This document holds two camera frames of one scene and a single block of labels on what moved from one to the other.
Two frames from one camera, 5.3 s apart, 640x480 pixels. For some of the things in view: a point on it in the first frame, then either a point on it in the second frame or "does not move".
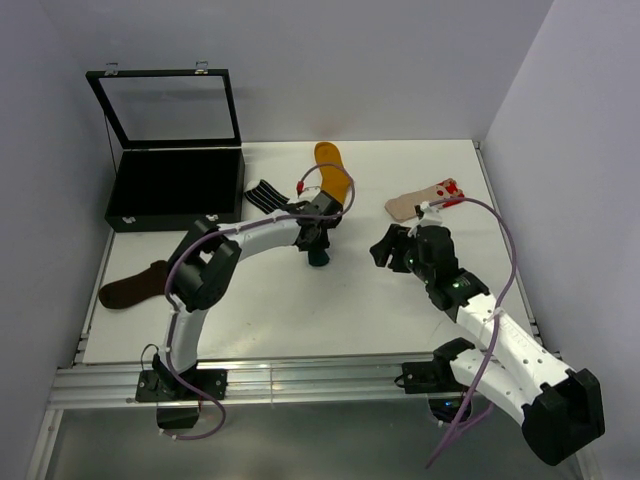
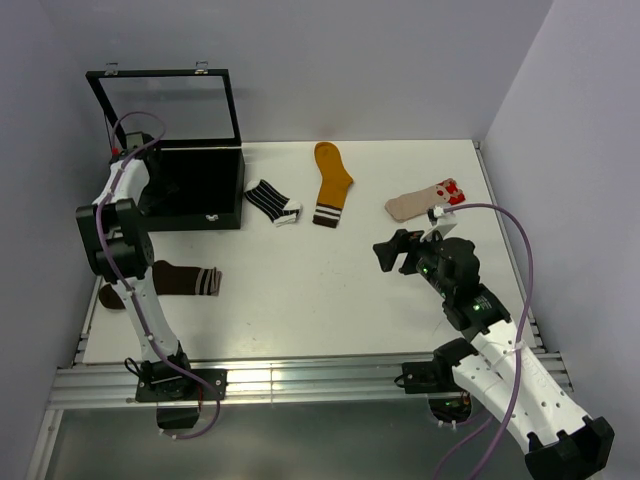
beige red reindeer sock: (403, 208) does not move
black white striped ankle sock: (264, 196) does not move
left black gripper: (321, 243) → (149, 200)
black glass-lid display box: (182, 159) does not move
